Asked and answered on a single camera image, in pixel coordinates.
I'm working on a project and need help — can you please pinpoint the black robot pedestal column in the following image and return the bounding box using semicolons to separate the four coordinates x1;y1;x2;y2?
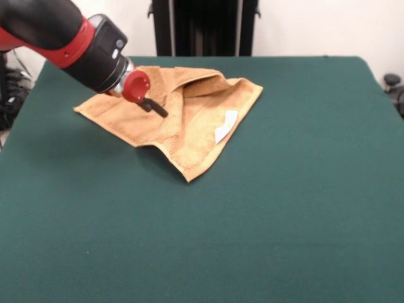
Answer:
146;0;263;57

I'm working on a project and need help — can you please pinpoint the dark green table cloth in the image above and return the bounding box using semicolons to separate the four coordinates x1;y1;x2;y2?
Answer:
0;56;404;303

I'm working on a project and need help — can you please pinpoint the black equipment pile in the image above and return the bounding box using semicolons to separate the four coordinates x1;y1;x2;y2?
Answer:
0;52;34;131

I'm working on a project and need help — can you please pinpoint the tan terry towel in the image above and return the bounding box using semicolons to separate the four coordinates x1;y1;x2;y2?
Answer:
73;65;264;184

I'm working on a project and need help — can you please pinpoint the dark stand base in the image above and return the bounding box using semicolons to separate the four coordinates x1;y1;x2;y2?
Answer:
383;73;404;119

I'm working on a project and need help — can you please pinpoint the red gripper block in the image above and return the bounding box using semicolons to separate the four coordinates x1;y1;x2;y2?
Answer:
105;69;169;119

